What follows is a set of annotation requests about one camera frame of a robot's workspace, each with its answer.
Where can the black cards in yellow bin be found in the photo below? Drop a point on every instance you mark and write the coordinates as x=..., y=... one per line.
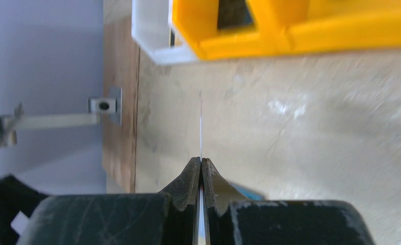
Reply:
x=233, y=14

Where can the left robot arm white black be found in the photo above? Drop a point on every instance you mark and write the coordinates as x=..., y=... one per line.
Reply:
x=15, y=197

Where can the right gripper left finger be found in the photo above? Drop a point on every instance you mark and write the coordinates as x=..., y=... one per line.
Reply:
x=169, y=216

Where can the white plastic bin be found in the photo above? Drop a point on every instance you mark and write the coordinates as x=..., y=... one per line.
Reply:
x=154, y=33

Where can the metal corner bracket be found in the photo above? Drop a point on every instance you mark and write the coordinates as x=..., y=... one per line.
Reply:
x=97, y=108

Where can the yellow bin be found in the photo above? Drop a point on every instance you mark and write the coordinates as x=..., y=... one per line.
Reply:
x=196, y=23
x=297, y=27

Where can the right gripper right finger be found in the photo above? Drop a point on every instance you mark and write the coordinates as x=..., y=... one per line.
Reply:
x=233, y=218

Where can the yellow bin middle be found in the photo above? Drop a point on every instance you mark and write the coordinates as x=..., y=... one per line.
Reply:
x=196, y=23

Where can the silver VIP card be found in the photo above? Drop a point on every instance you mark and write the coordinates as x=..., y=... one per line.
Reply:
x=202, y=237

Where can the teal card holder wallet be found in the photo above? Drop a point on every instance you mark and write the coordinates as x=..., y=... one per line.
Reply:
x=248, y=192

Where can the wooden board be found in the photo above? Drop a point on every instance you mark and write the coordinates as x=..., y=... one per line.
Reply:
x=121, y=77

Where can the yellow bin right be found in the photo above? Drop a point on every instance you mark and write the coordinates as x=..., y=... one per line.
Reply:
x=297, y=27

